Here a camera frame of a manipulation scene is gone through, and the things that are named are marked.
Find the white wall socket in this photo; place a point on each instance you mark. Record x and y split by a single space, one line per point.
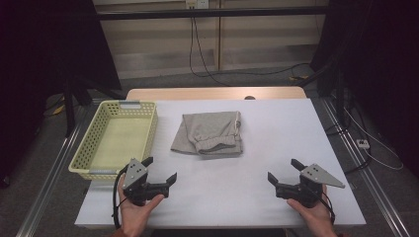
197 3

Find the white power strip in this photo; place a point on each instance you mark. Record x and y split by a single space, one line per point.
363 143

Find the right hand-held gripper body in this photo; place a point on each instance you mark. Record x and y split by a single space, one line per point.
311 191

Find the grey pants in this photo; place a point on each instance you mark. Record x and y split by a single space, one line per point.
210 130

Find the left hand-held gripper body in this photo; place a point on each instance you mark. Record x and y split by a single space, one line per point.
135 173

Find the wooden table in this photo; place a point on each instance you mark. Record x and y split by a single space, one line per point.
197 93

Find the black horizontal bar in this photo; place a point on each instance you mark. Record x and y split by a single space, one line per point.
210 13

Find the black metal stand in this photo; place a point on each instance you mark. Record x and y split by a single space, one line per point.
339 92

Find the white table mat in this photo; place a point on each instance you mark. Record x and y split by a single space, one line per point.
230 184

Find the person's right hand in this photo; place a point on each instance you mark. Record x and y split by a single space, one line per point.
316 220

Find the person's left hand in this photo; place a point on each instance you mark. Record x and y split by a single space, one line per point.
135 219

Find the aluminium floor rail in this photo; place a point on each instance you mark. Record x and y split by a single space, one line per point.
372 184
49 184

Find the black curtain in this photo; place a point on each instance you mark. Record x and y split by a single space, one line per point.
39 65
388 65

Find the yellow floor tape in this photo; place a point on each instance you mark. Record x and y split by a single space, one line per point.
58 110
299 78

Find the black tripod stand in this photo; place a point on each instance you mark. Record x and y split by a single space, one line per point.
69 108

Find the yellow perforated plastic basket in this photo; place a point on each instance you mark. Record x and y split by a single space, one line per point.
118 141

